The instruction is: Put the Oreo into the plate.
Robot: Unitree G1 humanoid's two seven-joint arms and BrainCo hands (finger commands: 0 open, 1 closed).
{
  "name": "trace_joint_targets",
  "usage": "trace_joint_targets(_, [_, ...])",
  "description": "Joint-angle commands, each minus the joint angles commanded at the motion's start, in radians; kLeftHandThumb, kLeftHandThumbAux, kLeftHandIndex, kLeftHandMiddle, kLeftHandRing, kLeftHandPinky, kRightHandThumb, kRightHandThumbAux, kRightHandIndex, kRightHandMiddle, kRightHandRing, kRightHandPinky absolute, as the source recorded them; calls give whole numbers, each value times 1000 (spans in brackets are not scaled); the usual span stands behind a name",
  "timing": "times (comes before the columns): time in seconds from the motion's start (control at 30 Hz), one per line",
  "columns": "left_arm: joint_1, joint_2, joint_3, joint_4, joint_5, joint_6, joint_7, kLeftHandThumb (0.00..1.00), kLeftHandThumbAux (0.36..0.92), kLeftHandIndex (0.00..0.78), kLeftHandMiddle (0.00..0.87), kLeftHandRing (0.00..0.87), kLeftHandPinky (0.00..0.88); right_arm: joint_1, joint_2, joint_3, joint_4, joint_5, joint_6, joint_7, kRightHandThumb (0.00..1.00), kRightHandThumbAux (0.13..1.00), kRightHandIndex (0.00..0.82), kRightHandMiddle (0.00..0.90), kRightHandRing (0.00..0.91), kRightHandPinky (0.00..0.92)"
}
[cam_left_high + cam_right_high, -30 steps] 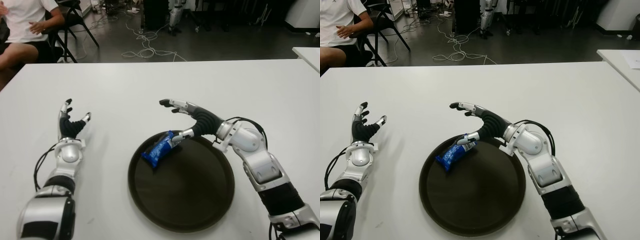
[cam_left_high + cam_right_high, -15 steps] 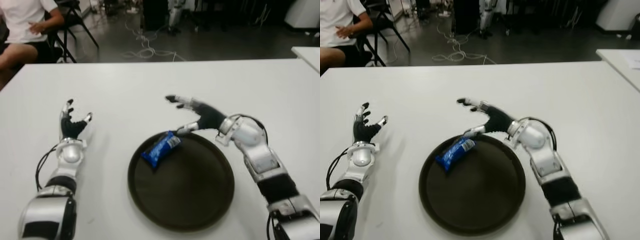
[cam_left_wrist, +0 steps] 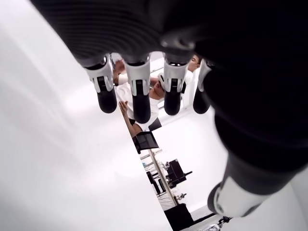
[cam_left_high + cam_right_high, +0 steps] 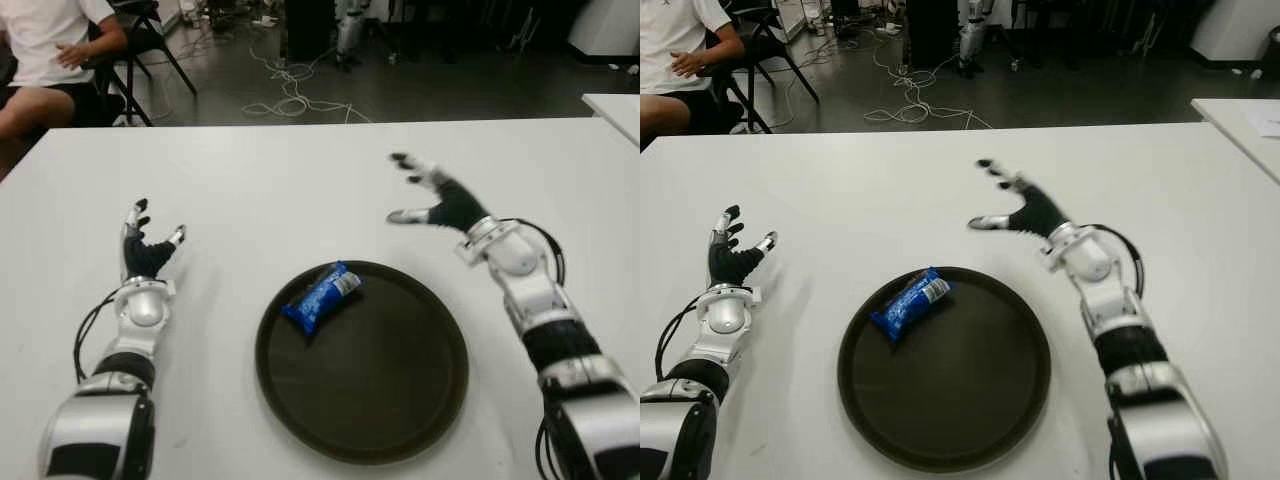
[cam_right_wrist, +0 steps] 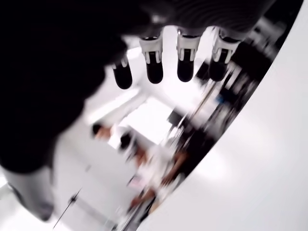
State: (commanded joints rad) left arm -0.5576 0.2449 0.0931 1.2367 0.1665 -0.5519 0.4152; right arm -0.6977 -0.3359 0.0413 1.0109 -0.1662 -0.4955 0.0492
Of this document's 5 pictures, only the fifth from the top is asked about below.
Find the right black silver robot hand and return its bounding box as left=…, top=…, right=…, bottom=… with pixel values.
left=0, top=0, right=268, bottom=222

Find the dark-haired bystander in white shirt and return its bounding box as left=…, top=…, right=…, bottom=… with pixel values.
left=92, top=123, right=128, bottom=148

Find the seated person in white shirt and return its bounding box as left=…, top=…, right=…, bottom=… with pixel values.
left=120, top=133, right=191, bottom=212

